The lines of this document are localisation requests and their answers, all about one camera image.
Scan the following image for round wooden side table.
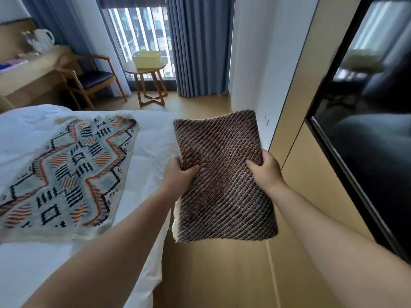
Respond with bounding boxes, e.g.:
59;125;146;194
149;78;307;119
123;59;169;109

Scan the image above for wooden wall desk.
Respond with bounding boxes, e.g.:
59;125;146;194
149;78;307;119
0;44;76;113

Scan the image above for person's right hand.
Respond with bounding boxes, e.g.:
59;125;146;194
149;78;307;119
245;149;286;190

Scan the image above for black television screen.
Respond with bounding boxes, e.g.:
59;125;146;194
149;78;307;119
305;0;411;264

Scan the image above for tall window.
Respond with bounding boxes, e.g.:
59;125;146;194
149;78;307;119
96;0;177;90

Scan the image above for person's left forearm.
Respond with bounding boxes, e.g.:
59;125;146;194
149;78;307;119
22;186;180;308

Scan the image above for person's right forearm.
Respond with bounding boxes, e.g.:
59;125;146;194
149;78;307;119
273;181;411;308

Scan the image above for blue window curtain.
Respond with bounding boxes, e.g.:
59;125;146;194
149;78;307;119
164;0;235;98
19;0;107;93

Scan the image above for white bed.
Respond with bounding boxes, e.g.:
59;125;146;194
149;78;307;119
0;104;180;308

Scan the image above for blue booklet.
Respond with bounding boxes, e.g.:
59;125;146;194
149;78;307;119
0;58;29;74

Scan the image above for white electric kettle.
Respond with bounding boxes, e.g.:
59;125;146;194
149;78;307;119
32;28;56;52

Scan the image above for person's left hand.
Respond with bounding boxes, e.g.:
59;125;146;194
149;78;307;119
160;155;200;199

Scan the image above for wooden chair dark seat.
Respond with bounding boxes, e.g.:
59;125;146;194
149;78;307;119
54;54;128;110

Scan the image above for patterned woven blanket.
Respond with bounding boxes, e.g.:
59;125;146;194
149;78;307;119
0;114;140;243
172;109;279;243

